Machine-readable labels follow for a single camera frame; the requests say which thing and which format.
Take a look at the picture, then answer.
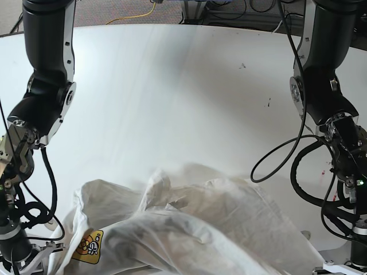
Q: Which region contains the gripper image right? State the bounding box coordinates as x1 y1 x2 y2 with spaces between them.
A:
315 113 366 274

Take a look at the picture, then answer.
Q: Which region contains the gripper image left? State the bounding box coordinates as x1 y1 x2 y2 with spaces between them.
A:
1 125 65 274

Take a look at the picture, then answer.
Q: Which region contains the white t-shirt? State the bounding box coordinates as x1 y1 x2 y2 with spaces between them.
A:
47 164 323 274

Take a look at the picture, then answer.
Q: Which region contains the yellow cable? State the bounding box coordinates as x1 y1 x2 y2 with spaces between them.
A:
105 1 157 26

